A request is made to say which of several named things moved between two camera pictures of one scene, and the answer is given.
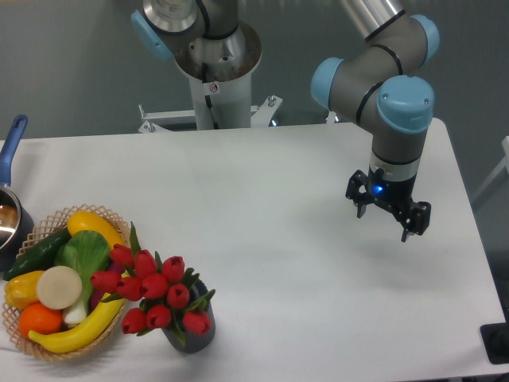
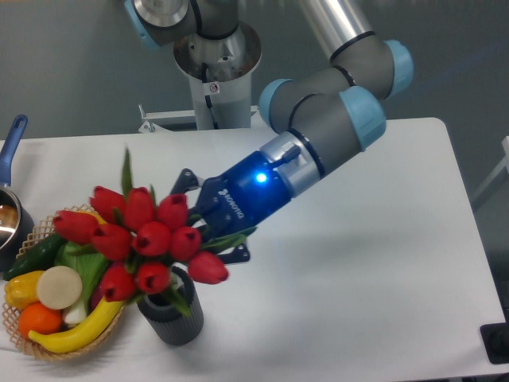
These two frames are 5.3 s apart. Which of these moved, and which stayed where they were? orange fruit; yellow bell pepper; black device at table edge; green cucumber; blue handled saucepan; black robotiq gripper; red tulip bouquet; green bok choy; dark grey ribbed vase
Moved: dark grey ribbed vase; red tulip bouquet; black robotiq gripper
Stayed: green bok choy; blue handled saucepan; yellow bell pepper; black device at table edge; green cucumber; orange fruit
